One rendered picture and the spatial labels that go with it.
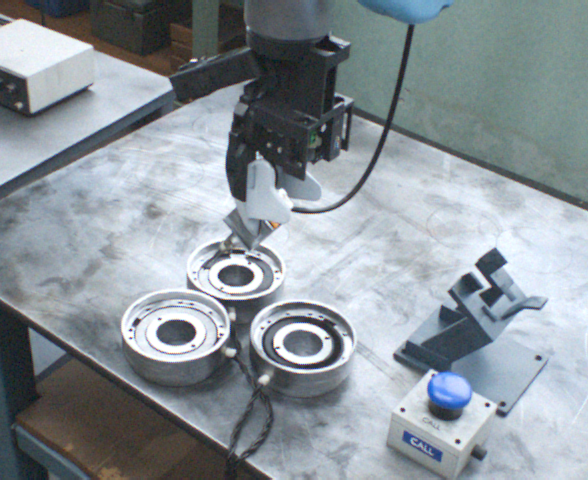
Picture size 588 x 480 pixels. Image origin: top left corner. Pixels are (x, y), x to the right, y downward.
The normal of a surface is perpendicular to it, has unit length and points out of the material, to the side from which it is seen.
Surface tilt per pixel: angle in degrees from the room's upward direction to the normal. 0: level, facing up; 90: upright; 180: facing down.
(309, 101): 90
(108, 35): 90
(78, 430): 0
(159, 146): 0
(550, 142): 90
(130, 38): 90
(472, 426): 0
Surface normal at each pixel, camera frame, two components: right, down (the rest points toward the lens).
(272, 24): -0.36, 0.54
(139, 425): 0.07, -0.80
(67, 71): 0.84, 0.37
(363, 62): -0.60, 0.44
